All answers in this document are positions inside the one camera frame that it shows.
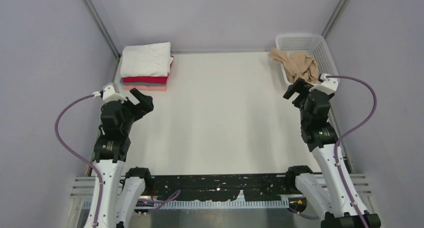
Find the beige t-shirt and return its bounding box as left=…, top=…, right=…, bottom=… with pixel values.
left=268, top=48, right=320, bottom=84

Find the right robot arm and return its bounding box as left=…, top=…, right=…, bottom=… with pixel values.
left=283, top=74, right=382, bottom=228

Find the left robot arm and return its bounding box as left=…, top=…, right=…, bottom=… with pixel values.
left=84, top=85, right=154, bottom=228

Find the pink folded t-shirt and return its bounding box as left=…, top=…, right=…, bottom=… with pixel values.
left=122, top=85, right=167, bottom=91

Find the grey folded t-shirt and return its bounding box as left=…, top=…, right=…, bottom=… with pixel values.
left=119, top=78, right=167, bottom=87

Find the red folded t-shirt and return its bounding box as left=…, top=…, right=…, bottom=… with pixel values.
left=122, top=73, right=170, bottom=84

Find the white folded t-shirt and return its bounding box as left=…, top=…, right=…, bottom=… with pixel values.
left=120, top=42, right=172, bottom=77

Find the white plastic basket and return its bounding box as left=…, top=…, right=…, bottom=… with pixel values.
left=275, top=33, right=339, bottom=76

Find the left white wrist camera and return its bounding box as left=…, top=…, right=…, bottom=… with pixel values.
left=92, top=82, right=128, bottom=103

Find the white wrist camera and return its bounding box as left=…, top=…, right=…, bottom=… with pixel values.
left=315, top=73, right=339, bottom=95
left=92, top=82, right=128, bottom=103

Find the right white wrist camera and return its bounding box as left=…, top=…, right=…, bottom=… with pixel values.
left=315, top=73, right=339, bottom=95

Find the aluminium frame rail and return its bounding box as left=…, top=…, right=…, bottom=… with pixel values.
left=70, top=174, right=371, bottom=199

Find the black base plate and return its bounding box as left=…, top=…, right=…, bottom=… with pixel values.
left=141, top=173, right=301, bottom=202

